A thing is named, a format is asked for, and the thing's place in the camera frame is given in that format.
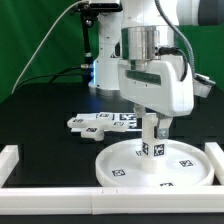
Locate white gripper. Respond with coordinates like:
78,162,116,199
118,55,194,140

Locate white cross table base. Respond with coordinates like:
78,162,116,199
67,112,129,141

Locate white round table top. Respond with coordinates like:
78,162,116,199
95,139,214,187

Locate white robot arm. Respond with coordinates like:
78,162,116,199
89,0,224,139

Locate white marker sheet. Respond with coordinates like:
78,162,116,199
69,112,139,132

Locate white right fence bar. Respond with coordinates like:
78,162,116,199
205,142,224,186

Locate white fence bar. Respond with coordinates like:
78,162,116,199
0,145,19,188
205,142,224,186
0,186,224,215

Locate white front fence bar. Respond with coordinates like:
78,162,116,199
0,186,224,215

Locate white left fence bar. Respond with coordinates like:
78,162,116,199
0,145,19,188

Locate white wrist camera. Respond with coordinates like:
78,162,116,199
193,74,215,98

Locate black cable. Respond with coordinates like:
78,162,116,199
15,65,93,90

